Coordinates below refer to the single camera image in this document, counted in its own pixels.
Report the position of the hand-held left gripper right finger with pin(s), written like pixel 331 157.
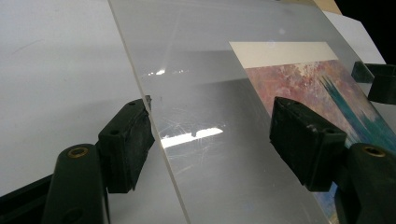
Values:
pixel 306 143

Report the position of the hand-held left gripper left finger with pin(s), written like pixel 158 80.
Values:
pixel 124 146

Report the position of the colourful painting card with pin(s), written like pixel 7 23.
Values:
pixel 295 81

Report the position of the clear acrylic frame plate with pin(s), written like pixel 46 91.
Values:
pixel 202 77

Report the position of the wooden table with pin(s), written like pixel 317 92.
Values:
pixel 327 6

